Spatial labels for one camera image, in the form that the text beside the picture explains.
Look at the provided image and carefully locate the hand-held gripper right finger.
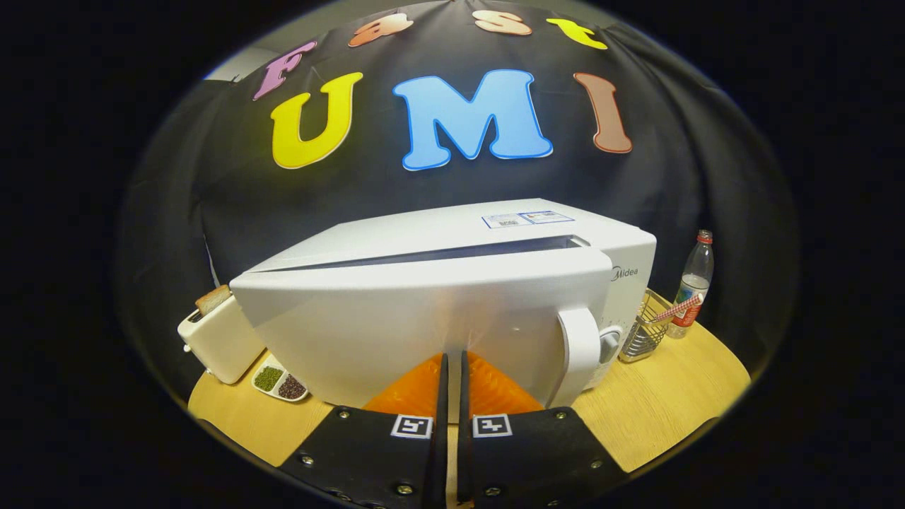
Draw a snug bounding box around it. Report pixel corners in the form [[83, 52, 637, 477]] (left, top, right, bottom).
[[457, 350, 630, 509]]

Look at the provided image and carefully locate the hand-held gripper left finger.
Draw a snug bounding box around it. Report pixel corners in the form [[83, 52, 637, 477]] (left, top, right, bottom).
[[278, 352, 450, 509]]

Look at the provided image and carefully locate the white microwave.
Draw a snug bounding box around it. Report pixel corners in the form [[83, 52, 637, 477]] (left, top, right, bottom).
[[230, 198, 658, 418]]

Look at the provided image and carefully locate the divided dish of beans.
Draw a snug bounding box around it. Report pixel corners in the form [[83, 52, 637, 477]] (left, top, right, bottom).
[[252, 358, 310, 403]]

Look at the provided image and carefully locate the white toaster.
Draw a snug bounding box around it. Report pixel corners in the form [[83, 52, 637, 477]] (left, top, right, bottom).
[[177, 297, 266, 385]]

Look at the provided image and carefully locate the toast slice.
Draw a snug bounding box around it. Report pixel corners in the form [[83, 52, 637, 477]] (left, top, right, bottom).
[[194, 284, 232, 317]]

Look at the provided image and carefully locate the clear plastic water bottle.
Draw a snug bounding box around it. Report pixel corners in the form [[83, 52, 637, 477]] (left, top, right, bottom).
[[666, 230, 715, 339]]

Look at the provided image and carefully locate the wire utensil holder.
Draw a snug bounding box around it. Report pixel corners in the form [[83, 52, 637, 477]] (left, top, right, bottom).
[[619, 288, 676, 364]]

